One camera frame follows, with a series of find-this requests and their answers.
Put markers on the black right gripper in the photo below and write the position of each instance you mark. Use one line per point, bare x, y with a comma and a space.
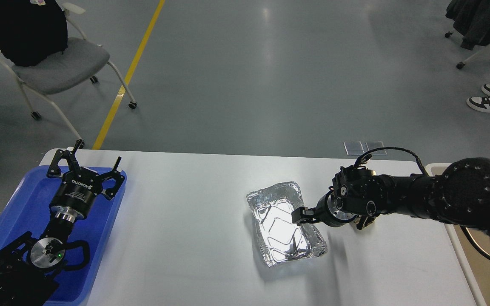
326, 212

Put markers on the grey office chair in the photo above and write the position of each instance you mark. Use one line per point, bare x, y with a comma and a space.
64, 70

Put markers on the beige plastic bin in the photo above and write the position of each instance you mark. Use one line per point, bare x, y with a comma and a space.
476, 267

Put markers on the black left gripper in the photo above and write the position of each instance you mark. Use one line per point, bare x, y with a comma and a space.
79, 187

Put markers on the chair with dark coat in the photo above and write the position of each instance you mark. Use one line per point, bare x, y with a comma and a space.
471, 19

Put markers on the crumpled brown paper ball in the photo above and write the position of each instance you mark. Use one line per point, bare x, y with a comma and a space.
361, 222

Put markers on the aluminium foil tray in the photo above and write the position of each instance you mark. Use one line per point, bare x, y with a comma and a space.
278, 238

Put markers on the left metal floor plate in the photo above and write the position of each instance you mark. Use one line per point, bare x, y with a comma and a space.
354, 148

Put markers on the black jacket on chair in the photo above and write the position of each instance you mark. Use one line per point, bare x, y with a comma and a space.
30, 32

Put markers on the blue plastic tray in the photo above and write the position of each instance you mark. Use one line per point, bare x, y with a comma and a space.
28, 210

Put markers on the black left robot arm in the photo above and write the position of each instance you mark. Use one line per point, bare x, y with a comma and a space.
54, 229

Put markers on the metal floor plate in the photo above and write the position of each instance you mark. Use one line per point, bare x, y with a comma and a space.
376, 148
354, 148

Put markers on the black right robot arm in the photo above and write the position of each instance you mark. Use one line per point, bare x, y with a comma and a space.
458, 196

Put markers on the right metal floor plate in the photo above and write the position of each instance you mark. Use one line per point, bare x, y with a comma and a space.
376, 148

